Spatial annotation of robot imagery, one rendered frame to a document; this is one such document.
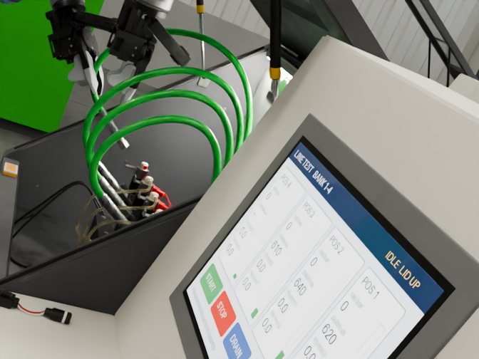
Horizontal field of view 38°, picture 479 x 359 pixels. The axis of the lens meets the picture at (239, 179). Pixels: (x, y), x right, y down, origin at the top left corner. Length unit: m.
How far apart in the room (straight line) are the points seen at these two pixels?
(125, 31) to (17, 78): 3.43
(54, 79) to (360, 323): 4.23
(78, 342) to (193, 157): 0.83
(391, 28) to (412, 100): 7.59
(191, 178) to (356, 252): 1.15
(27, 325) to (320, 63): 0.60
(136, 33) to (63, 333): 0.61
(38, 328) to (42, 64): 3.75
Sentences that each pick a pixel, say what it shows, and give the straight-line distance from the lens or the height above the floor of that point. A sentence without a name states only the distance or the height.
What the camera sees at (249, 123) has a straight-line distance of 1.51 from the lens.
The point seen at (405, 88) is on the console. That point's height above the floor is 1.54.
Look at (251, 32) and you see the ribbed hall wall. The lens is 8.02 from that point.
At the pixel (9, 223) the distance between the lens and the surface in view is 1.48.
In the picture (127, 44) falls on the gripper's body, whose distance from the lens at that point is 1.41.
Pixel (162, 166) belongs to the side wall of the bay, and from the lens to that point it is 1.84.
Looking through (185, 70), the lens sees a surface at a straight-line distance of 1.35.
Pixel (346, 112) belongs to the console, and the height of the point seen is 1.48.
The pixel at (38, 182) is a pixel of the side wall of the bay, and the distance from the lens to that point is 1.83.
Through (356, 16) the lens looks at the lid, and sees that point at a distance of 1.12.
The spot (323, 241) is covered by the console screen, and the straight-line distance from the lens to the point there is 0.81.
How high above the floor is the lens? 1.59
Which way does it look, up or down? 16 degrees down
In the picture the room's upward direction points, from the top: 24 degrees clockwise
